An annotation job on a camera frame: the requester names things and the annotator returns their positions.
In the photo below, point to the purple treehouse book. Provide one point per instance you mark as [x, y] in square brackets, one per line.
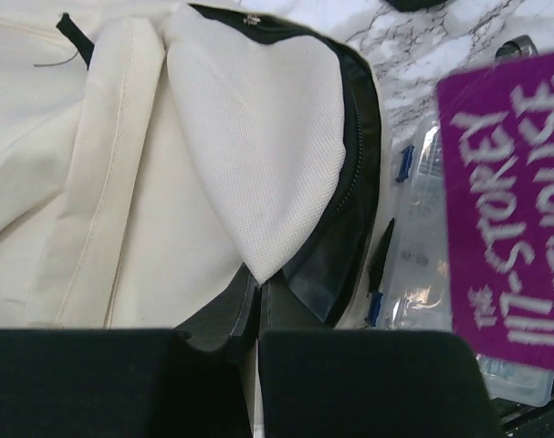
[497, 137]

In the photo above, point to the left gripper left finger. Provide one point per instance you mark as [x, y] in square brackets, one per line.
[186, 381]

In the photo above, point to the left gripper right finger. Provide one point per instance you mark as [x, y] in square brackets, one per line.
[323, 382]

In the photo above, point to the clear plastic parts box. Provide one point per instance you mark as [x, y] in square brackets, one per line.
[415, 283]

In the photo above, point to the cream canvas backpack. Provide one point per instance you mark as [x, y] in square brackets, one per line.
[151, 150]

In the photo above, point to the dark metal T-handle tool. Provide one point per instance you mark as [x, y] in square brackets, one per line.
[520, 46]

